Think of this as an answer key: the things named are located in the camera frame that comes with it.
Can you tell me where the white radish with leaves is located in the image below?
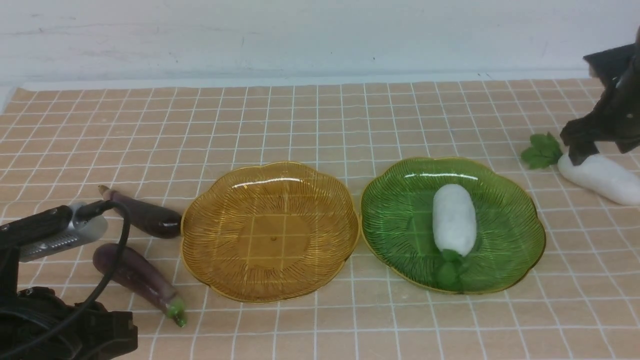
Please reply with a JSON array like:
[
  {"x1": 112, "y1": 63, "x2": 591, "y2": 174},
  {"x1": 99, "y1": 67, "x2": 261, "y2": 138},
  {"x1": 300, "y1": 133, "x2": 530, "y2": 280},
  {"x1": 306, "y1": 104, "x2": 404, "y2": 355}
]
[{"x1": 520, "y1": 132, "x2": 640, "y2": 207}]

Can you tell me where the purple eggplant green stem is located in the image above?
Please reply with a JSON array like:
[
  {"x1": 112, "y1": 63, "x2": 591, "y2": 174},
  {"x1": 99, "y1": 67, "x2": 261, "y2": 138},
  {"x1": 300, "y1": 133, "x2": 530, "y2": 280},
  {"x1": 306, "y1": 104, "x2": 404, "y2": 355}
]
[{"x1": 111, "y1": 246, "x2": 188, "y2": 328}]

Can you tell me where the green glass plate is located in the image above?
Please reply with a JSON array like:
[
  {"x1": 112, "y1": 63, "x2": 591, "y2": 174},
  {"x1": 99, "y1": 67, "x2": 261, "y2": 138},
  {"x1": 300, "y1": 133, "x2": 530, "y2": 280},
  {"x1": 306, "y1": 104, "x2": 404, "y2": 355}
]
[{"x1": 359, "y1": 157, "x2": 547, "y2": 295}]

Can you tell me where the amber glass plate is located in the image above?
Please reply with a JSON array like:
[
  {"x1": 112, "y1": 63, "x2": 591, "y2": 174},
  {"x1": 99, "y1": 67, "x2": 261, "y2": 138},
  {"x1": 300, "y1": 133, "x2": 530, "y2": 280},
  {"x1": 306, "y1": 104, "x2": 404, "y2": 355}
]
[{"x1": 180, "y1": 161, "x2": 362, "y2": 304}]

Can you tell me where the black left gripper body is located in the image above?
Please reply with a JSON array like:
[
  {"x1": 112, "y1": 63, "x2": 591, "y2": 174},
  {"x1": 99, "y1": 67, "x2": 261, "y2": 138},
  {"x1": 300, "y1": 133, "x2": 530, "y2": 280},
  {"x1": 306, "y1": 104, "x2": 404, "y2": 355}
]
[{"x1": 1, "y1": 247, "x2": 138, "y2": 360}]

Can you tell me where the white radish in plate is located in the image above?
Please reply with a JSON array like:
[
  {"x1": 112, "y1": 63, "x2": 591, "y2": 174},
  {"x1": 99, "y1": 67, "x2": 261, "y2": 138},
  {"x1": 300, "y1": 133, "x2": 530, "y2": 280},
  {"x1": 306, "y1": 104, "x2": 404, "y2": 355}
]
[{"x1": 432, "y1": 184, "x2": 478, "y2": 262}]

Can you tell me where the orange checkered tablecloth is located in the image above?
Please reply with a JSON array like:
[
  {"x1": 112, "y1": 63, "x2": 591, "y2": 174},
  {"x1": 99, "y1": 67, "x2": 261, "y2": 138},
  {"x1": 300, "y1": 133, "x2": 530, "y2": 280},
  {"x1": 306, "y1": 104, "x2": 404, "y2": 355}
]
[{"x1": 0, "y1": 79, "x2": 640, "y2": 360}]

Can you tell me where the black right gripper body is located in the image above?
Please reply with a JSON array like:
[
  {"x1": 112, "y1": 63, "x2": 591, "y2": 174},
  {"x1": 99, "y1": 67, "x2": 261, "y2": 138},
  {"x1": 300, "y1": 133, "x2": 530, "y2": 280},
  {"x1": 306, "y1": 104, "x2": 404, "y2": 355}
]
[{"x1": 560, "y1": 35, "x2": 640, "y2": 154}]

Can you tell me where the purple eggplant brown stem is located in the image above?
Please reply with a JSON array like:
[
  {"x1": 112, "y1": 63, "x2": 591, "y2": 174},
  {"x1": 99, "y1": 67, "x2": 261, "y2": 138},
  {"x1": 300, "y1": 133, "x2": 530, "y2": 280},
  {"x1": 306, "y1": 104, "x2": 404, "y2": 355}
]
[{"x1": 98, "y1": 185, "x2": 182, "y2": 239}]

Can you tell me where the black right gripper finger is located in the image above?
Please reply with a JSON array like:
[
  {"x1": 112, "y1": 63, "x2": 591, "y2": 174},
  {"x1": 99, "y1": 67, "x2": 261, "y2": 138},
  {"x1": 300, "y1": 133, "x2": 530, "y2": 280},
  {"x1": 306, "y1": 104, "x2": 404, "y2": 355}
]
[{"x1": 568, "y1": 142, "x2": 600, "y2": 167}]

